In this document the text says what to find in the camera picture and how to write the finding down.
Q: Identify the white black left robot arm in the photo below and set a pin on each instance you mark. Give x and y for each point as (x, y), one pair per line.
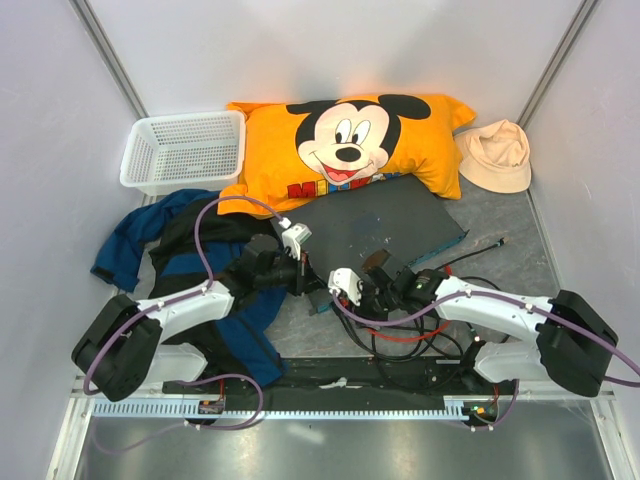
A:
(133, 343)

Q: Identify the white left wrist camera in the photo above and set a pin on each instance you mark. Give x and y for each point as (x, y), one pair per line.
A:
(293, 239)

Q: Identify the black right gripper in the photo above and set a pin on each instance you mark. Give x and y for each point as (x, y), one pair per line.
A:
(363, 311)

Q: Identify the white plastic mesh basket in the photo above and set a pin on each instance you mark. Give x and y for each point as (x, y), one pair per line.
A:
(164, 154)

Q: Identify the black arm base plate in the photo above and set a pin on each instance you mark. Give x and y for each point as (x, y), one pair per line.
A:
(343, 382)

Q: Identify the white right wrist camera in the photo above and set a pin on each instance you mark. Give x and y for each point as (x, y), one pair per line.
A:
(344, 281)

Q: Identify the orange Mickey Mouse pillow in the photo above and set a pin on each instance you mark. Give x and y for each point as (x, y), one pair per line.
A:
(298, 152)

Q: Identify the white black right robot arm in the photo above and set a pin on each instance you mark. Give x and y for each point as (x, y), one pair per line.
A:
(562, 339)

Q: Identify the dark grey network switch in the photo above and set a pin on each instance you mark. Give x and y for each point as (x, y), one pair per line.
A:
(399, 215)

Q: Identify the beige bucket hat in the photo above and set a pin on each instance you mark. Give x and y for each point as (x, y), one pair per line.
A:
(496, 157)

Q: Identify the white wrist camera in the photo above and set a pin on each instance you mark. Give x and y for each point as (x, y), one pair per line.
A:
(293, 239)
(344, 281)

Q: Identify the blue and black jacket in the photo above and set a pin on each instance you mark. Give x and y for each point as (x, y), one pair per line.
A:
(192, 239)

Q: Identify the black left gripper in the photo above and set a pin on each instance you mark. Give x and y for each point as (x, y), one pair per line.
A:
(303, 284)

